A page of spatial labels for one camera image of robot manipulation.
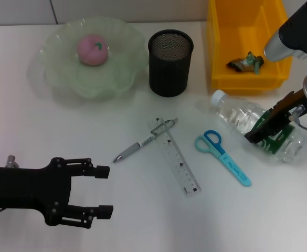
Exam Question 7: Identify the clear green-label water bottle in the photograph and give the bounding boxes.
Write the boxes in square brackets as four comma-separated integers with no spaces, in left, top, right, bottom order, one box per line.
[211,89,307,163]

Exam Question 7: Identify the pale green glass fruit plate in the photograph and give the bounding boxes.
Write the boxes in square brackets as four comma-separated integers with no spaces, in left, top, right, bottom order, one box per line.
[39,16,148,99]

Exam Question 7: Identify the green plastic wrapper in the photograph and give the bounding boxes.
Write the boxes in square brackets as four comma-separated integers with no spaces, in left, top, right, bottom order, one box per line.
[226,51,266,75]

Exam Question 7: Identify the pink toy peach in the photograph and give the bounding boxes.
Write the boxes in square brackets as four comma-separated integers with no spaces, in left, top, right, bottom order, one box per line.
[76,34,109,67]

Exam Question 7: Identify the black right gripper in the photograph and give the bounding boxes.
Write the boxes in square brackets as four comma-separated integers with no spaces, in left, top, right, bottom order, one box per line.
[244,89,307,144]

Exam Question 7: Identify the clear plastic ruler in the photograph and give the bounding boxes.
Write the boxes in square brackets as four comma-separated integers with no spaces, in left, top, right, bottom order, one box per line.
[147,117,202,198]

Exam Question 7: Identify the yellow plastic bin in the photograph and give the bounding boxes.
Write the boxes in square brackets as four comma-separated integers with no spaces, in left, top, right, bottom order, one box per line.
[205,0,293,95]

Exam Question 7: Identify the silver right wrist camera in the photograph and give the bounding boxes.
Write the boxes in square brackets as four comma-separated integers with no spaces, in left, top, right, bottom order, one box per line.
[263,0,307,62]

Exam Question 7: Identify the blue scissors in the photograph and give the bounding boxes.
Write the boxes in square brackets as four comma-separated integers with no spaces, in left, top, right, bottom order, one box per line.
[194,130,251,187]

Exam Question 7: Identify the black mesh pen holder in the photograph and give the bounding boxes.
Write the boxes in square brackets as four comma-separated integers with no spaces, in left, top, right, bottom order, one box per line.
[147,29,194,97]

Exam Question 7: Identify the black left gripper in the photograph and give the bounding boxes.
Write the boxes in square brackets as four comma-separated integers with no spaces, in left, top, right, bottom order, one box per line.
[0,156,114,229]

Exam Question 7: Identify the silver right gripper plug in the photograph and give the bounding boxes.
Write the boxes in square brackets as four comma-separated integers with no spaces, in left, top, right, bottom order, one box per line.
[289,104,305,123]

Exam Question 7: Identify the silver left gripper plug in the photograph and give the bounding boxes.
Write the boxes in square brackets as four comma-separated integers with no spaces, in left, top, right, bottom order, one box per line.
[5,155,20,169]

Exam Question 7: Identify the grey white ballpoint pen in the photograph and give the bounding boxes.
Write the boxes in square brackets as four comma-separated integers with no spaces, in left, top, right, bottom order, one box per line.
[113,118,179,164]

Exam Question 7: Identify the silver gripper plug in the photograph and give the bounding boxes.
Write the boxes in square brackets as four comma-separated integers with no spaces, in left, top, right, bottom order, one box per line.
[289,104,305,123]
[5,155,20,169]

